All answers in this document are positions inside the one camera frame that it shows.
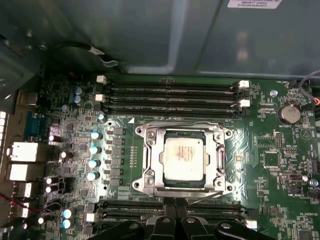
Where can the green motherboard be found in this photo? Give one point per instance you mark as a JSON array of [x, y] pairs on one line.
[[250, 150]]

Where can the CPU socket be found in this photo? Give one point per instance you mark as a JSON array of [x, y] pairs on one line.
[[140, 183]]

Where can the silver CPU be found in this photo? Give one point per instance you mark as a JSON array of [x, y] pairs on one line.
[[183, 160]]

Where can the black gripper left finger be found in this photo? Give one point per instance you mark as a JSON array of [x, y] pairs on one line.
[[160, 227]]

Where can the silver coin battery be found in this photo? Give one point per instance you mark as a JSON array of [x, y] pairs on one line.
[[290, 113]]

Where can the black PC case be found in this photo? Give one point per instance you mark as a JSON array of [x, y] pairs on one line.
[[150, 32]]

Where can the white case label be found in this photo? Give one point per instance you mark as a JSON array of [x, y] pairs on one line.
[[252, 3]]

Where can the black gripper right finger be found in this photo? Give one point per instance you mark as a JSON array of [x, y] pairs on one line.
[[192, 228]]

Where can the thin metal locking lever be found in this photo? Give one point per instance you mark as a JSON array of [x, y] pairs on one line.
[[210, 197], [175, 124]]

